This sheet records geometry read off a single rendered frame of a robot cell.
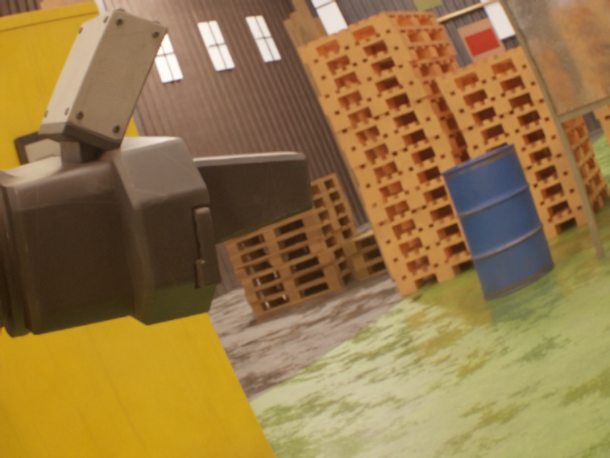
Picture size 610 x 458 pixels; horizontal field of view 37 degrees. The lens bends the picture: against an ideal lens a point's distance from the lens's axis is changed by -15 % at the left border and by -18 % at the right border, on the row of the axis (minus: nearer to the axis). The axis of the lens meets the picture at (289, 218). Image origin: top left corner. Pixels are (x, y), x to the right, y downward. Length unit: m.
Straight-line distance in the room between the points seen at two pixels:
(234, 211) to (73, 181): 0.08
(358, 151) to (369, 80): 0.61
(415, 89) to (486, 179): 2.07
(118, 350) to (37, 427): 0.42
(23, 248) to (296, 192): 0.12
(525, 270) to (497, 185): 0.58
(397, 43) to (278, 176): 7.89
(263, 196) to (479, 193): 5.96
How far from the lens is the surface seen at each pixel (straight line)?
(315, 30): 9.72
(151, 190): 0.30
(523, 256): 6.37
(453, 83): 8.11
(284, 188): 0.38
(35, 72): 2.52
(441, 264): 8.41
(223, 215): 0.37
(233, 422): 2.68
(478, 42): 9.01
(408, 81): 8.24
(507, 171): 6.35
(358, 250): 11.20
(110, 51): 0.33
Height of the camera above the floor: 1.09
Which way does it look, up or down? 1 degrees down
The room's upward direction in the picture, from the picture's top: 22 degrees counter-clockwise
